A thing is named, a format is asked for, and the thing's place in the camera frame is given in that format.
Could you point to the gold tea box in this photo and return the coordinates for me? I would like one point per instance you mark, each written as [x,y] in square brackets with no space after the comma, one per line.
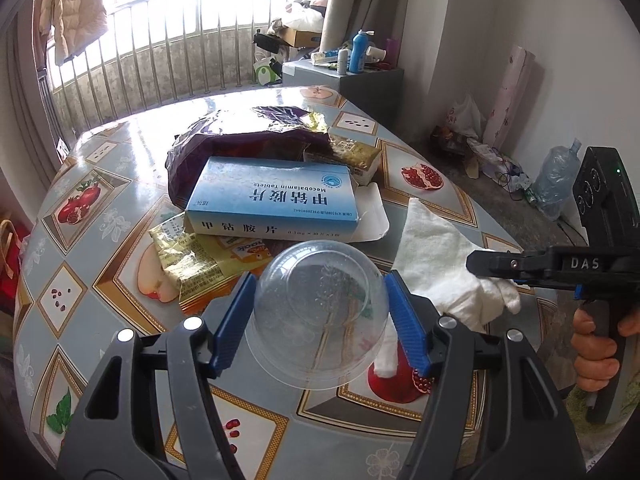
[350,152]

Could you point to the blue water jug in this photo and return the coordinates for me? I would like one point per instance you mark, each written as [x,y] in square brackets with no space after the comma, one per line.
[555,185]

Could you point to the small white bottle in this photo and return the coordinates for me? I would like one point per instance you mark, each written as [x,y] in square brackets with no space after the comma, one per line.
[343,60]

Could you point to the white cloth pile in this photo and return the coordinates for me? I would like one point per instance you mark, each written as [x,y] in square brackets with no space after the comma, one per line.
[305,17]

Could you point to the white plastic bag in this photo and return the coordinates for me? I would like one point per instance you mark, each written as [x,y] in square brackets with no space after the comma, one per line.
[465,115]

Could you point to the purple snack bag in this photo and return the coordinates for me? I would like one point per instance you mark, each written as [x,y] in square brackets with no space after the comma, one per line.
[225,145]

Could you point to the metal railing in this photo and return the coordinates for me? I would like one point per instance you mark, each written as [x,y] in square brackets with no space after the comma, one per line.
[175,60]

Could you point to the person's right hand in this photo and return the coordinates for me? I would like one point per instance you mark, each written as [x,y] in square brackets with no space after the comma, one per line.
[592,355]

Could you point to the purple cup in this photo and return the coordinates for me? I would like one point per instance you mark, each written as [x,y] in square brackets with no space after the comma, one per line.
[392,52]

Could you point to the pink rolled mat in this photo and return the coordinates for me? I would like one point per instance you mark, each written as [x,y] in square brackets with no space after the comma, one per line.
[510,95]

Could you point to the yellow snack packet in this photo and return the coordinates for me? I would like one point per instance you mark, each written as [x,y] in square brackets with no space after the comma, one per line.
[195,260]

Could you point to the white terry cloth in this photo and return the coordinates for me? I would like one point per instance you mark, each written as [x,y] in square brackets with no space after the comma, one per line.
[435,250]

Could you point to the fruit print tablecloth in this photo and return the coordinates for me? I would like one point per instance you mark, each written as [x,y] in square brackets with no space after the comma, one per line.
[125,170]

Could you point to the grey cabinet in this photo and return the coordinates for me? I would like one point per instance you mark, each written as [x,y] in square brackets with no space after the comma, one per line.
[370,95]

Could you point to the blue medicine box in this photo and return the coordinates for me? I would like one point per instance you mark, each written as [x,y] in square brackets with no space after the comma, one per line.
[270,195]

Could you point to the paper cup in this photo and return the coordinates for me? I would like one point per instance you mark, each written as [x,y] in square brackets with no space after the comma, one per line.
[376,54]

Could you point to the grey curtain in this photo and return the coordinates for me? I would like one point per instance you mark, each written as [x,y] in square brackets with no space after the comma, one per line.
[360,0]

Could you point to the pile of paper scraps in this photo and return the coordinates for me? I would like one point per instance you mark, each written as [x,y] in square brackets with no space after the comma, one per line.
[495,165]

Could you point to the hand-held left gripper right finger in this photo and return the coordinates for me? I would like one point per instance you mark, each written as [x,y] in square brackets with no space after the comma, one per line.
[407,330]

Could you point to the blue bottle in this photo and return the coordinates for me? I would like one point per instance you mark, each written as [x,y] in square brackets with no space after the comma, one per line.
[357,55]

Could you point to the toothpaste tube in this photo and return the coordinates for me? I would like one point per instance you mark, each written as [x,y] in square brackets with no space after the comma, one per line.
[325,57]

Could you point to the green white object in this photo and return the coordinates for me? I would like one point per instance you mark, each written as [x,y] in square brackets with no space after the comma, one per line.
[266,72]

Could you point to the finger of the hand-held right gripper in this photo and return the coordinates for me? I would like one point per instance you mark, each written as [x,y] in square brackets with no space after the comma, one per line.
[500,262]

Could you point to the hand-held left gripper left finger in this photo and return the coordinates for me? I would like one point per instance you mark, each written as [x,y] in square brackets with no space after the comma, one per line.
[232,325]

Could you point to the dark packaging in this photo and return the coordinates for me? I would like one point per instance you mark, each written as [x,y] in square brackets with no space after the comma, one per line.
[447,139]

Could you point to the beige puffer jacket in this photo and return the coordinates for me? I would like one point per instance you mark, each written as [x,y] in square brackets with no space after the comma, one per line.
[75,10]

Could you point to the black box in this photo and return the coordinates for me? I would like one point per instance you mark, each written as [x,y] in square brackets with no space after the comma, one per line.
[266,42]

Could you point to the clear plastic dome lid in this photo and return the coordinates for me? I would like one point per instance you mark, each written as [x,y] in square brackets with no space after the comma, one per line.
[320,310]

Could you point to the green bottle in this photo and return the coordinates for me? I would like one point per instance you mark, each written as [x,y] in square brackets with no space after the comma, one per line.
[531,197]

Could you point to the cardboard box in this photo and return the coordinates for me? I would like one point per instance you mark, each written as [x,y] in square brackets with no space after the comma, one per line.
[300,37]

